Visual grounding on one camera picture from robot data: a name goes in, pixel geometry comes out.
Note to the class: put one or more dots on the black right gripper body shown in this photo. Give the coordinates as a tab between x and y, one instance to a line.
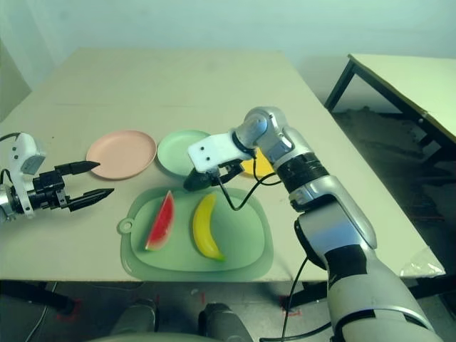
229	171

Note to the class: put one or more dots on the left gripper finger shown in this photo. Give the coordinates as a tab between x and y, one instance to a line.
76	168
89	199

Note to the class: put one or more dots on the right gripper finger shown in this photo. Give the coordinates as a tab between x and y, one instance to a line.
213	179

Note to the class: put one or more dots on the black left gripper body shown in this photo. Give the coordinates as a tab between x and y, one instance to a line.
48	190

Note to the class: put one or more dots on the yellow banana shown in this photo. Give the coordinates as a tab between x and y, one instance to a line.
202	228

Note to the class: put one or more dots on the watermelon slice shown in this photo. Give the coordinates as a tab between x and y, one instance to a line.
162	224

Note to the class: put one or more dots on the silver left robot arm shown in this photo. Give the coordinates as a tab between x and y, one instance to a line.
7	206

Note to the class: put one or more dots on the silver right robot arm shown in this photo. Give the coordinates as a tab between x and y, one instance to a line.
356	213

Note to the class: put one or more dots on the yellow plate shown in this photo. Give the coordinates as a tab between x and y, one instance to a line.
261	167

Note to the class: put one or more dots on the pink plate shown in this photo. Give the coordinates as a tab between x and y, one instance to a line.
121	155

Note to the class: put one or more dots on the mint green plate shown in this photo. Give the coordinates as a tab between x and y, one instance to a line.
174	153

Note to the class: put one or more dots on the green cutting mat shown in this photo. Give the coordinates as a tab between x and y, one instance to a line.
242	246

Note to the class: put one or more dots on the small white floor scrap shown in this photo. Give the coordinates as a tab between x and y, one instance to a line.
194	292

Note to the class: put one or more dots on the robot left leg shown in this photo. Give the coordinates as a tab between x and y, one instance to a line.
137	317

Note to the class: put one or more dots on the robot leg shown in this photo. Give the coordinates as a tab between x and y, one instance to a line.
137	317
221	320

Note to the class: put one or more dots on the robot right leg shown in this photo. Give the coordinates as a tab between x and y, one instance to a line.
221	320

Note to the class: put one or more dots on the pale robot torso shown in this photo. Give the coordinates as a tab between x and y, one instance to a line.
142	338

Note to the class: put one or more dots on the side table with black legs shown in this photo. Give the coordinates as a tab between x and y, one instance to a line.
409	82

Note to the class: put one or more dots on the clear plastic bag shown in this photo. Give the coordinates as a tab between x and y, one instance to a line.
422	265

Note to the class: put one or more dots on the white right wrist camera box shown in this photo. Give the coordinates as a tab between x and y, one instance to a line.
213	149

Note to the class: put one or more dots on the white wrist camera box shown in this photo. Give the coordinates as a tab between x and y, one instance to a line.
213	149
25	149

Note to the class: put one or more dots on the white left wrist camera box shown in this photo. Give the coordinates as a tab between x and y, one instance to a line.
25	149

